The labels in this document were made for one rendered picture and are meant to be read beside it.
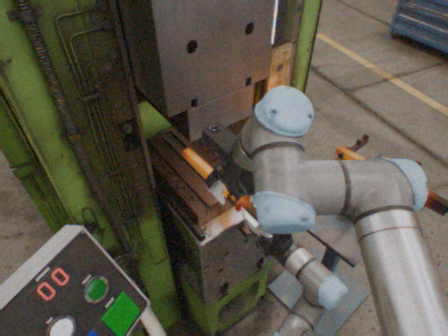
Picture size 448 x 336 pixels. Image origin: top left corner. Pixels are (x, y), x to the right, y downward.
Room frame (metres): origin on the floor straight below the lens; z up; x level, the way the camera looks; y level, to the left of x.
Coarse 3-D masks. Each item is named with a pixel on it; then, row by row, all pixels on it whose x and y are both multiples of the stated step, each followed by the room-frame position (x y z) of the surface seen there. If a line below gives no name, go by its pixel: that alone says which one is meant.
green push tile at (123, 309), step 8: (120, 296) 0.35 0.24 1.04; (112, 304) 0.34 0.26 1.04; (120, 304) 0.34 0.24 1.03; (128, 304) 0.35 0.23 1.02; (112, 312) 0.32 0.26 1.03; (120, 312) 0.33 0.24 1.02; (128, 312) 0.33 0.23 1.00; (136, 312) 0.34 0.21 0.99; (104, 320) 0.30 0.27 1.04; (112, 320) 0.31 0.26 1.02; (120, 320) 0.31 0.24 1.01; (128, 320) 0.32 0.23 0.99; (112, 328) 0.29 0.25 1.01; (120, 328) 0.30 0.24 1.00
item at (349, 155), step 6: (336, 150) 0.96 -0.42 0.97; (342, 150) 0.95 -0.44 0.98; (348, 150) 0.95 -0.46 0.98; (348, 156) 0.92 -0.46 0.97; (354, 156) 0.92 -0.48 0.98; (360, 156) 0.92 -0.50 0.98; (432, 192) 0.73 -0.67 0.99; (432, 198) 0.70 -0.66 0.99; (438, 198) 0.70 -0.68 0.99; (444, 198) 0.70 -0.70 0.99; (426, 204) 0.71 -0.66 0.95; (432, 204) 0.70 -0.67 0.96; (438, 204) 0.69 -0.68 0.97; (444, 204) 0.68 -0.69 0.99; (438, 210) 0.68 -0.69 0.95; (444, 210) 0.68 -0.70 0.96
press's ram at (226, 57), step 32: (128, 0) 0.69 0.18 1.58; (160, 0) 0.62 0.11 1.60; (192, 0) 0.66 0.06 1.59; (224, 0) 0.70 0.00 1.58; (256, 0) 0.75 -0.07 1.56; (128, 32) 0.72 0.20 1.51; (160, 32) 0.62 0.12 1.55; (192, 32) 0.66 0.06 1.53; (224, 32) 0.70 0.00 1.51; (256, 32) 0.76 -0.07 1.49; (160, 64) 0.61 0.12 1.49; (192, 64) 0.65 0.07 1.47; (224, 64) 0.70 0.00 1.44; (256, 64) 0.76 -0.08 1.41; (160, 96) 0.63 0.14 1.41; (192, 96) 0.65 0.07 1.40
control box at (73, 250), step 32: (32, 256) 0.39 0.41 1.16; (64, 256) 0.37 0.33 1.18; (96, 256) 0.40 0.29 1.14; (0, 288) 0.31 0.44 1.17; (32, 288) 0.30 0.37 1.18; (64, 288) 0.33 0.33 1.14; (128, 288) 0.38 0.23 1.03; (0, 320) 0.24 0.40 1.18; (32, 320) 0.26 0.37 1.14; (96, 320) 0.30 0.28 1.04
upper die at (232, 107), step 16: (144, 96) 0.83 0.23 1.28; (224, 96) 0.71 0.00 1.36; (240, 96) 0.74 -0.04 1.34; (160, 112) 0.76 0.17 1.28; (192, 112) 0.65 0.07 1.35; (208, 112) 0.68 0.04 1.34; (224, 112) 0.70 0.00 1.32; (240, 112) 0.74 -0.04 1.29; (176, 128) 0.69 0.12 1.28; (192, 128) 0.65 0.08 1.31
